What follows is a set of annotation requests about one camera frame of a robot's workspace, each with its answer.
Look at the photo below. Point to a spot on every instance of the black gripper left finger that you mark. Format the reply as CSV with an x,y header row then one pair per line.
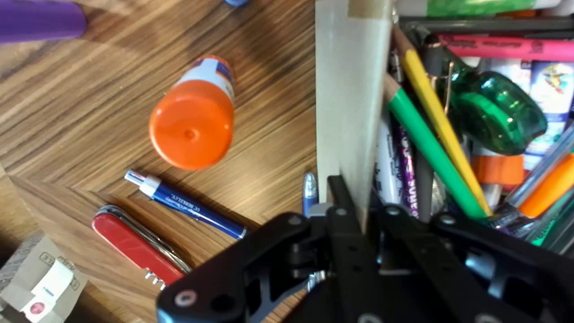
x,y
334,276

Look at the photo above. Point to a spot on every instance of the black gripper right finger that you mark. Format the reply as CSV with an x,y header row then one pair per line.
x,y
477,270

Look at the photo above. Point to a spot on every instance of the brown cardboard box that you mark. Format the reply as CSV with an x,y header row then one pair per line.
x,y
350,91

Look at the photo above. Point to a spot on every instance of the purple bottle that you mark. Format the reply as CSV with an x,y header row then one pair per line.
x,y
36,19

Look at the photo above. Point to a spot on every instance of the blue ballpoint pen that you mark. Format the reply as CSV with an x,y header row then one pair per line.
x,y
309,191

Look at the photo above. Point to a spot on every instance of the orange cap glue tube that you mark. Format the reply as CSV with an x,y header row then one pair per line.
x,y
499,170

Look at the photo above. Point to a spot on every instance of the orange pen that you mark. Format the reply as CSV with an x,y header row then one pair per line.
x,y
547,190

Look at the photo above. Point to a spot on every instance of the purple pen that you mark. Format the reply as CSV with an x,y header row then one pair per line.
x,y
407,173

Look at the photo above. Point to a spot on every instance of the green pencil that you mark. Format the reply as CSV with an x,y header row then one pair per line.
x,y
431,146

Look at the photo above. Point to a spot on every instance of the yellow pencil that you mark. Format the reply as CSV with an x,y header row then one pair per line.
x,y
440,120

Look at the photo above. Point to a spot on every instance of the blue marker pen white tip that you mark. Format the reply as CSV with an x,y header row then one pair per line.
x,y
190,207

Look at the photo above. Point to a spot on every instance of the green tape dispenser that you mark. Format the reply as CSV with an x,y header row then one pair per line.
x,y
502,111

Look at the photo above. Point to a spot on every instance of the red pocket knife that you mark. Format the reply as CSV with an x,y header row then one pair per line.
x,y
136,245

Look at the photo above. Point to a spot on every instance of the large orange cap glue stick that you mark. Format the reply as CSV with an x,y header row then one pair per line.
x,y
194,120

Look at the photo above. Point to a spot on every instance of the pink highlighter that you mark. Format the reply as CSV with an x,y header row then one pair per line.
x,y
508,48

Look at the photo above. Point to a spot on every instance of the green highlighter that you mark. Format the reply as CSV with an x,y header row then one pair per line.
x,y
490,8

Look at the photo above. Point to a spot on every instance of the wooden table black legs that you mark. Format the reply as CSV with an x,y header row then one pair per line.
x,y
90,109

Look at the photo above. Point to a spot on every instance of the small cardboard package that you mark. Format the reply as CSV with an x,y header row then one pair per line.
x,y
36,288

